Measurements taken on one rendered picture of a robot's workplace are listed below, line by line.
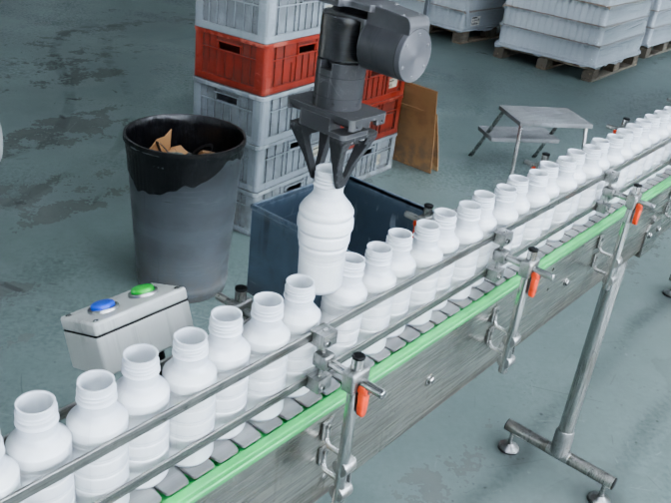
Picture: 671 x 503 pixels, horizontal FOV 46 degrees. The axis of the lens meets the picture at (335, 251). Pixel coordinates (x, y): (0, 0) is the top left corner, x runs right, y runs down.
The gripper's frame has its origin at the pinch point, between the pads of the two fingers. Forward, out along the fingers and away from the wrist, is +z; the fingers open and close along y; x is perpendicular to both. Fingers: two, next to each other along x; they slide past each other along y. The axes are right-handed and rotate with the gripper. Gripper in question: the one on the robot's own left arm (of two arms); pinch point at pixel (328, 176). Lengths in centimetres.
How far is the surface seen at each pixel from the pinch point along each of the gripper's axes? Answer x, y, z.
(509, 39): -615, 294, 111
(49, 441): 40.3, -3.0, 16.2
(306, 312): 5.0, -3.1, 16.1
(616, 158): -92, -3, 16
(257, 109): -162, 172, 69
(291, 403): 6.7, -3.8, 29.2
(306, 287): 2.9, -0.9, 14.3
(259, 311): 12.4, -2.0, 13.6
